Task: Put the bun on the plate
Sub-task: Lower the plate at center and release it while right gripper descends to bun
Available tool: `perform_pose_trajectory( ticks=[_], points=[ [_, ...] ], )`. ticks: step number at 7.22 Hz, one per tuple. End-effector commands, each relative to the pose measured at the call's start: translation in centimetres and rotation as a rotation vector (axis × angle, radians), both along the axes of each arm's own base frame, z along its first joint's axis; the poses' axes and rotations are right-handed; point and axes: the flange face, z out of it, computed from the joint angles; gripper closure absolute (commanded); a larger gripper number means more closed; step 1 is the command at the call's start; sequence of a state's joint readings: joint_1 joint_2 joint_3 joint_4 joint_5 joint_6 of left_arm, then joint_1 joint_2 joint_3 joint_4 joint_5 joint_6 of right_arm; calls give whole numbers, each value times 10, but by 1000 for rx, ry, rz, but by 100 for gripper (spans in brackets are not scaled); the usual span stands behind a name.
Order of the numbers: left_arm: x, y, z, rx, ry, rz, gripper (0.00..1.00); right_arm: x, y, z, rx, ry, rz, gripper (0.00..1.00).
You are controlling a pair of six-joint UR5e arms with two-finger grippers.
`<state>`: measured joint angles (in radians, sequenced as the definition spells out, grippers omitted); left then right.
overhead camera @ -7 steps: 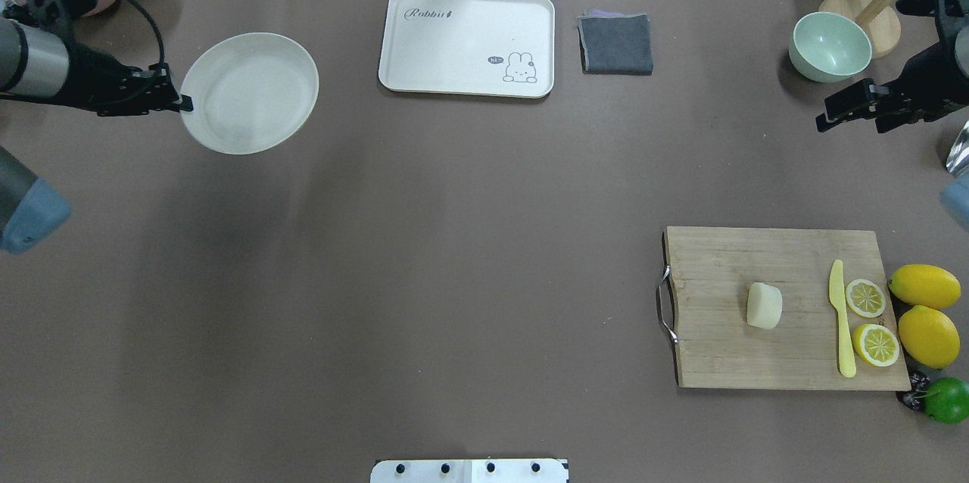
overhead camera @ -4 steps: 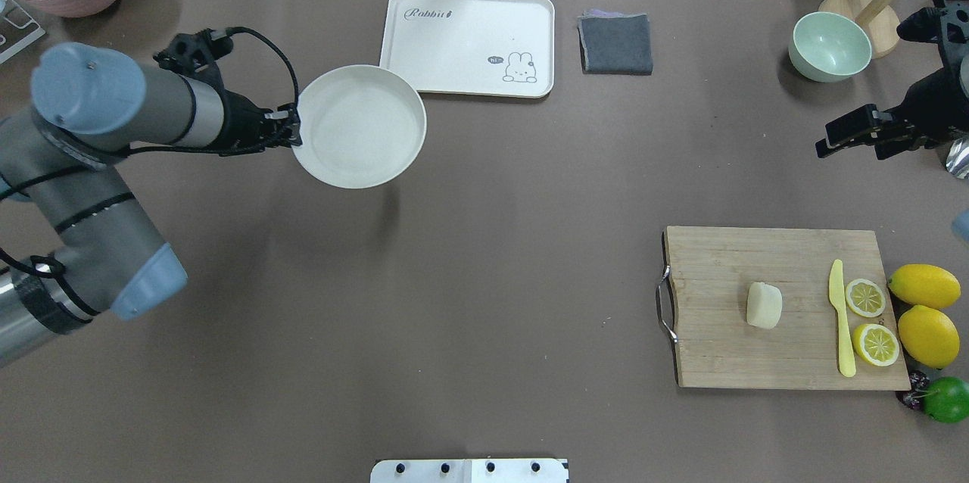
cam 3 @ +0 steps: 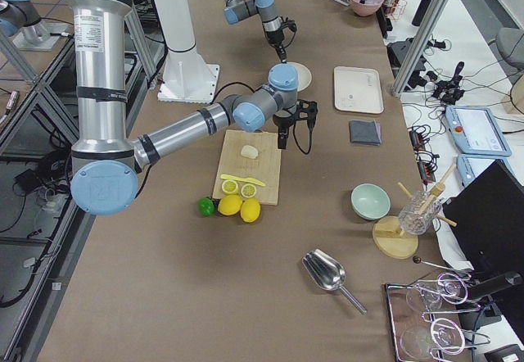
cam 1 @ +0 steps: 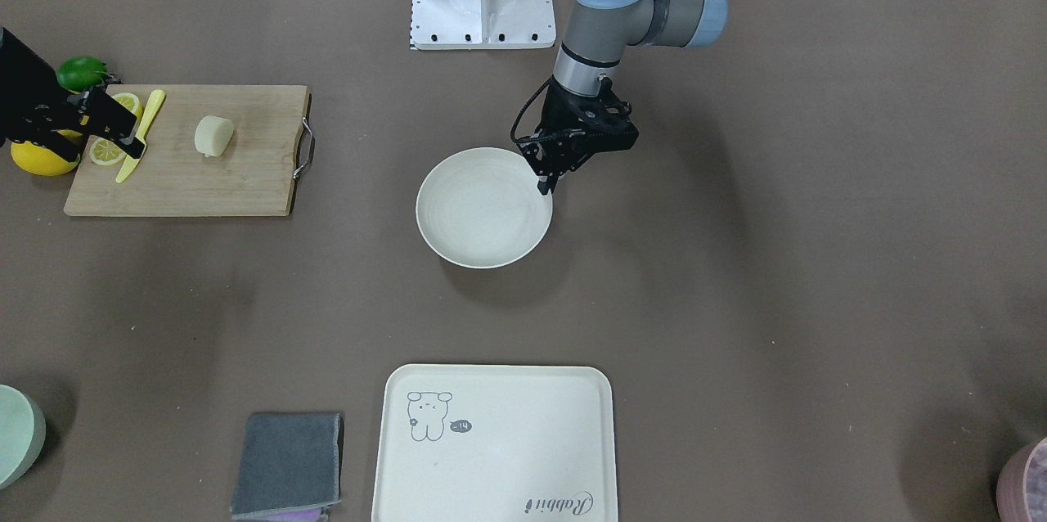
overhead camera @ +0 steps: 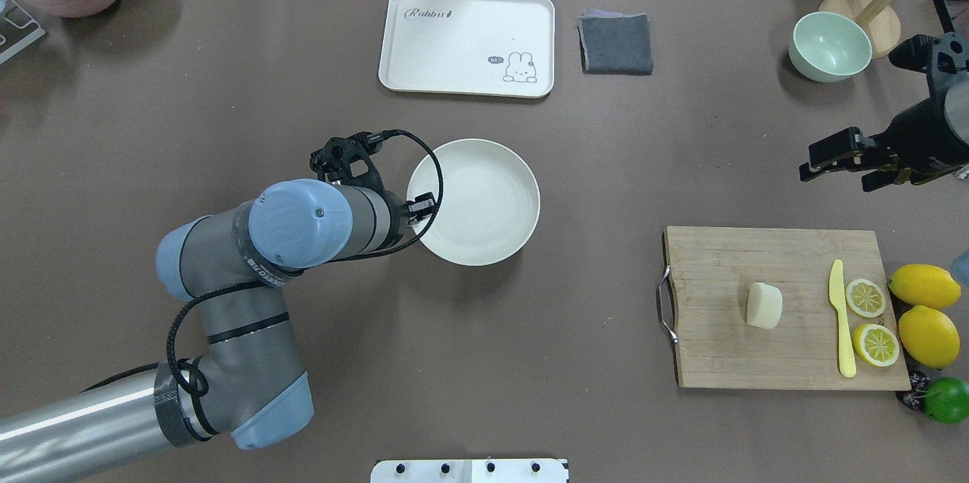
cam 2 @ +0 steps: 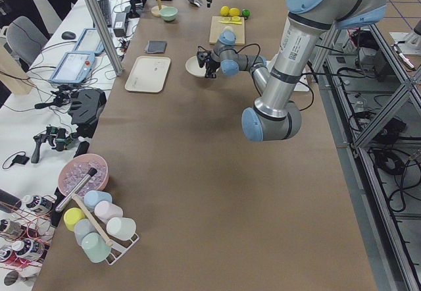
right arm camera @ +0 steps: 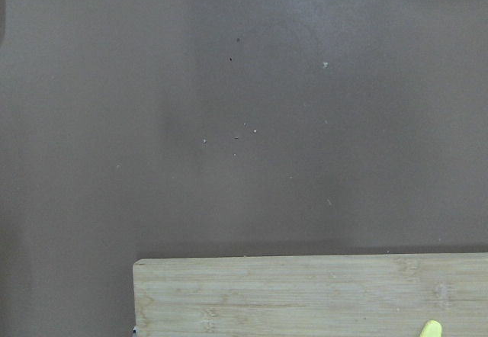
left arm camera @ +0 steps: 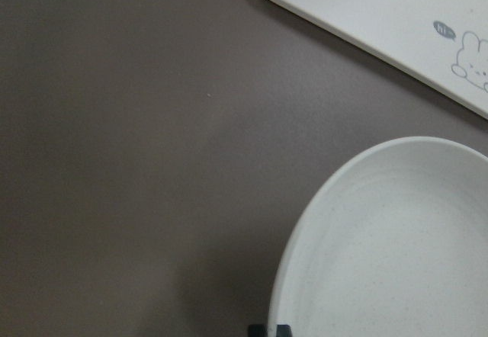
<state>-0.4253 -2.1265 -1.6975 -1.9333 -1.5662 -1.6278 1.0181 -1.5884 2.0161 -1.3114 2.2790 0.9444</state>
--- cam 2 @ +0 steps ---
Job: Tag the cream round plate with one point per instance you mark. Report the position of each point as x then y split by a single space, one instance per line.
193 68

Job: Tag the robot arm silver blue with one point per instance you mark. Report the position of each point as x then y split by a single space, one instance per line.
274 116

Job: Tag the cream rectangular tray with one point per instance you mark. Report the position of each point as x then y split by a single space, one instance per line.
148 74

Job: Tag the whole yellow lemon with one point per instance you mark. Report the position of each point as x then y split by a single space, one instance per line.
234 12
225 11

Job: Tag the wooden cutting board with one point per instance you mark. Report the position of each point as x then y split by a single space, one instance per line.
217 28

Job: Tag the yellow plastic knife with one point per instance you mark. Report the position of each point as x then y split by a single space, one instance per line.
230 22

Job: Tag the green lime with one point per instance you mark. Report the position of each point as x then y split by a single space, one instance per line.
245 13

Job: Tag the mint green bowl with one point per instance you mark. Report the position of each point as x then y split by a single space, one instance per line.
169 14

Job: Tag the grey folded cloth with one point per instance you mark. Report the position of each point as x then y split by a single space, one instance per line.
155 46

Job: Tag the black keyboard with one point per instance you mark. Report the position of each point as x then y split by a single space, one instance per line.
105 9

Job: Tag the blue teach pendant far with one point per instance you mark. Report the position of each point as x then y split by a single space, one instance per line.
89 41

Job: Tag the blue teach pendant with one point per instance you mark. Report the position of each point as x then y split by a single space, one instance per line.
73 68
89 41

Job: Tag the black foot pedal device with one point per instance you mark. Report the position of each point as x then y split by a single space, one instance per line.
85 109

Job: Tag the blue teach pendant near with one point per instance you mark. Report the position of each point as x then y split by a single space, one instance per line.
73 68

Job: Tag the black computer mouse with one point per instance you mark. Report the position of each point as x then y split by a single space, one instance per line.
67 35

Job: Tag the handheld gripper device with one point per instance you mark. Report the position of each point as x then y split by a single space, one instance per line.
62 97
56 137

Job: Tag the metal scoop with black tip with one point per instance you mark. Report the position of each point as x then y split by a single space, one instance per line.
64 202

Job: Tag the pink bowl of ice cubes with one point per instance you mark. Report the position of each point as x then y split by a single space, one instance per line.
77 168

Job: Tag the blue cup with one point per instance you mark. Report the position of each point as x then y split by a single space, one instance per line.
93 197

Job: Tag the pink cup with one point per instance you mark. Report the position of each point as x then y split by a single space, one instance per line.
106 210

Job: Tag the grey office chair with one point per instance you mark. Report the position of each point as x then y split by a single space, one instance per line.
25 39

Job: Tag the white cup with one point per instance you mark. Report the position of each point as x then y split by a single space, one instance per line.
121 227

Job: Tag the yellow cup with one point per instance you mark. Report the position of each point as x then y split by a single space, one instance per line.
72 216

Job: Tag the grey cup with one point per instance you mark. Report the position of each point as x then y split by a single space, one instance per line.
81 229

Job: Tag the mint green cup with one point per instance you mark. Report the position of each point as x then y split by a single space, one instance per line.
95 247

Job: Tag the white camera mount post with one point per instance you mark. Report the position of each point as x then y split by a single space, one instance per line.
302 86

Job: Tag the aluminium frame post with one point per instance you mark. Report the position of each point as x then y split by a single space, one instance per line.
100 24

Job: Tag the wooden rack handle rod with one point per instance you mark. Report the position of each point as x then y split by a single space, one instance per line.
92 219

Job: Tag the white wire cup rack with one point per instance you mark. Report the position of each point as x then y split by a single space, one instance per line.
120 248

